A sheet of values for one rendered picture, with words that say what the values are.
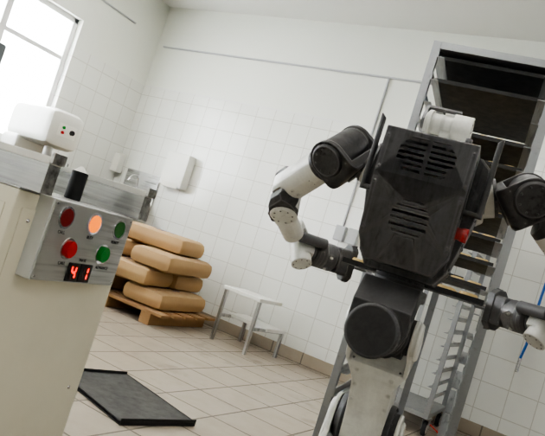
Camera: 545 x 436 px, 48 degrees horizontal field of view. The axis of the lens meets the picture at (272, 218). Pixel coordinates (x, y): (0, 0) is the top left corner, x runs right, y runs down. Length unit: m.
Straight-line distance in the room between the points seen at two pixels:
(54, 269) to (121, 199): 0.25
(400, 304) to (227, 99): 5.01
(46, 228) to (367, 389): 0.90
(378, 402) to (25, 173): 1.01
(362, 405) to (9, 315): 0.91
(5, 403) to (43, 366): 0.09
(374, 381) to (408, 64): 4.20
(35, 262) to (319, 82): 4.87
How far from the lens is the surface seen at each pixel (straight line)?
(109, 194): 1.32
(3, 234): 1.06
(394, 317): 1.28
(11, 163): 1.08
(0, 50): 1.92
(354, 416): 1.67
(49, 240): 1.09
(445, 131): 1.55
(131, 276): 5.05
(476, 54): 2.53
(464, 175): 1.33
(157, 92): 6.78
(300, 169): 1.61
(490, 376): 4.89
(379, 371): 1.57
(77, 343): 1.30
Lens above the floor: 0.87
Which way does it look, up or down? 3 degrees up
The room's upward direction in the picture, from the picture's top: 18 degrees clockwise
